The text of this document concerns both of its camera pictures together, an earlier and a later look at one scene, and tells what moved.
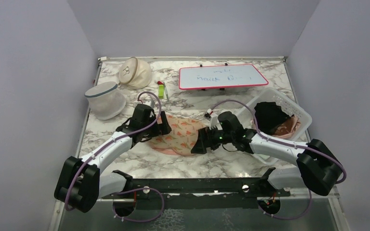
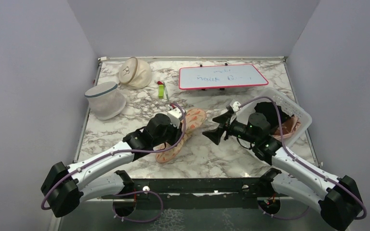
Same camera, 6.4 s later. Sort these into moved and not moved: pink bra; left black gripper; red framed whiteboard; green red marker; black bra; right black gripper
Moved: right black gripper; left black gripper
Not moved: green red marker; black bra; pink bra; red framed whiteboard
